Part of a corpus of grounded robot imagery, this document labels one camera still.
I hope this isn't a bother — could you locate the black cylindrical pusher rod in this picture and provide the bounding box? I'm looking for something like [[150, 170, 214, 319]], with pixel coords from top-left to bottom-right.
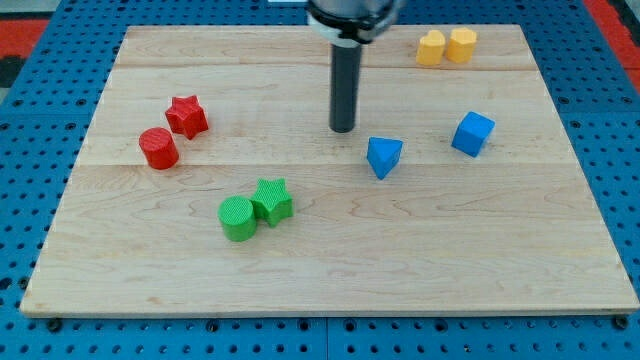
[[329, 45, 362, 133]]

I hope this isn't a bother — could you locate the blue triangle block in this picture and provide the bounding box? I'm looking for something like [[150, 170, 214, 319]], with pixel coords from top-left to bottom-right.
[[366, 137, 403, 180]]

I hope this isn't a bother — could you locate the blue cube block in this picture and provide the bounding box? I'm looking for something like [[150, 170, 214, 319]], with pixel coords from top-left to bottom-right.
[[451, 111, 495, 157]]

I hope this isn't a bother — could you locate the yellow heart block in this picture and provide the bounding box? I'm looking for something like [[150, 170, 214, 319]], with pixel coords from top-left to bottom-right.
[[416, 30, 446, 66]]

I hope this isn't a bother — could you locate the yellow hexagon block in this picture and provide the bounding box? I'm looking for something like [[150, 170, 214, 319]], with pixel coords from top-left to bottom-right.
[[445, 27, 478, 63]]

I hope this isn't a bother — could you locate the green star block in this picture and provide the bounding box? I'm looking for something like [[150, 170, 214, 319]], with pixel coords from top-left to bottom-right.
[[250, 178, 294, 227]]

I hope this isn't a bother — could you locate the red star block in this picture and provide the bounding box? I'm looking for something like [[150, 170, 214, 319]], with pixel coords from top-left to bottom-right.
[[165, 95, 209, 140]]

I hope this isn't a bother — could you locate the wooden board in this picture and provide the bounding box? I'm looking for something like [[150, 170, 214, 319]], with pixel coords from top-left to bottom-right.
[[21, 25, 639, 318]]

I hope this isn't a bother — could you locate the green cylinder block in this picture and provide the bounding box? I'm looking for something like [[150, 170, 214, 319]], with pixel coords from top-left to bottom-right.
[[217, 196, 257, 242]]

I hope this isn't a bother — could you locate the red cylinder block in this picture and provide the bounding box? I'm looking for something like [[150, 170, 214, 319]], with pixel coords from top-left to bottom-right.
[[139, 127, 179, 170]]

